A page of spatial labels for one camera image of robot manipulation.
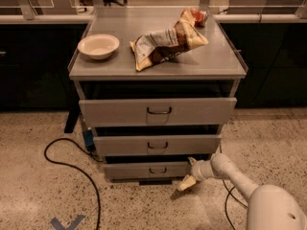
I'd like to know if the red snack packet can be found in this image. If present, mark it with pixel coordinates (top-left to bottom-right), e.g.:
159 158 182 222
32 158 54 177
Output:
191 9 207 28

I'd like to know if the crumpled chip bag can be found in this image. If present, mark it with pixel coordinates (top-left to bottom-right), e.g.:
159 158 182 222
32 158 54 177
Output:
130 8 208 72

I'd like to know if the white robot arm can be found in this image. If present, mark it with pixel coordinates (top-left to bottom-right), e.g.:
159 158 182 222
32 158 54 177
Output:
177 153 307 230

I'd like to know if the black cable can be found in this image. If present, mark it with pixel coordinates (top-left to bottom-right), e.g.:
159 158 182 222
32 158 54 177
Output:
43 137 104 230
218 143 249 230

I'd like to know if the grey bottom drawer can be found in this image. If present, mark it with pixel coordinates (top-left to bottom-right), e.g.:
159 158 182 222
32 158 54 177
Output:
104 162 190 180

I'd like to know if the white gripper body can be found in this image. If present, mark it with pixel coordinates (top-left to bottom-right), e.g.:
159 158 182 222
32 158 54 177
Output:
191 160 214 181

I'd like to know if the grey drawer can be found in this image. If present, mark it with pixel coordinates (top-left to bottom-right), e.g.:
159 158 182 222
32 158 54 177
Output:
104 162 190 180
94 135 222 156
80 98 237 127

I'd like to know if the white bowl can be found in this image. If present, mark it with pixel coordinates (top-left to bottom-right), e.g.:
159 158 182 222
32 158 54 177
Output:
78 34 120 60

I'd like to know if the black cable right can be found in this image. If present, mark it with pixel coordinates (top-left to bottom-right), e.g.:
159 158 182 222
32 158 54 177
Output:
218 143 249 230

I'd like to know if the grey top drawer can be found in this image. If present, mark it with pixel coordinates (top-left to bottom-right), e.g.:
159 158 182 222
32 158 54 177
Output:
80 98 237 127

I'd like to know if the black cable left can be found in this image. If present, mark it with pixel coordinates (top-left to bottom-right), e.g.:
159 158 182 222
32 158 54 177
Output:
43 137 104 230

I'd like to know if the blue power box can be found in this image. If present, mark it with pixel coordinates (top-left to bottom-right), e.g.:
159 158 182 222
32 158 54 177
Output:
83 129 95 152

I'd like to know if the grey metal drawer cabinet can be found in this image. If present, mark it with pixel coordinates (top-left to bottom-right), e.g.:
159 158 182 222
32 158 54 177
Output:
69 7 246 182

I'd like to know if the grey middle drawer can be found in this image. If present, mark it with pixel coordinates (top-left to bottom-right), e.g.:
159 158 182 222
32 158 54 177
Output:
94 135 222 156

